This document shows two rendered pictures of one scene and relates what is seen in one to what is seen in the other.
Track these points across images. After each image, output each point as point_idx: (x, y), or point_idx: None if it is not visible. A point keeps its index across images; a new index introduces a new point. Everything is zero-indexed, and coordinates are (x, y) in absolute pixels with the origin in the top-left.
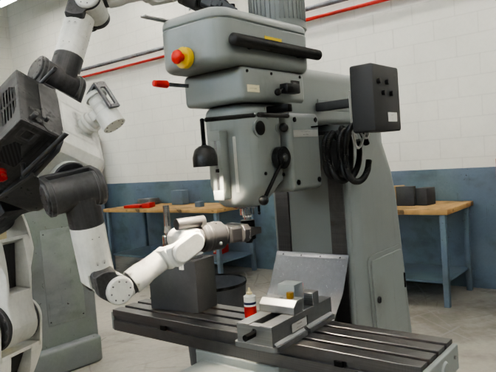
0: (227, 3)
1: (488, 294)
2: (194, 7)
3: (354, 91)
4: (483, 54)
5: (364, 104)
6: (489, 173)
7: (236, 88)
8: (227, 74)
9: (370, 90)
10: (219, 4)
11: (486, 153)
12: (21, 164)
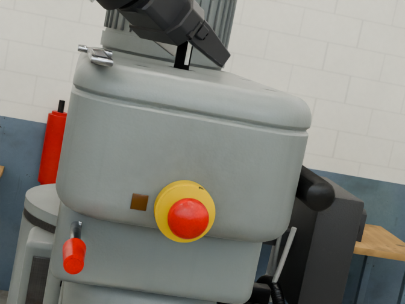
0: (216, 35)
1: (2, 302)
2: (121, 5)
3: (320, 242)
4: None
5: (332, 271)
6: (34, 130)
7: (238, 278)
8: (222, 240)
9: (351, 250)
10: (203, 34)
11: (35, 102)
12: None
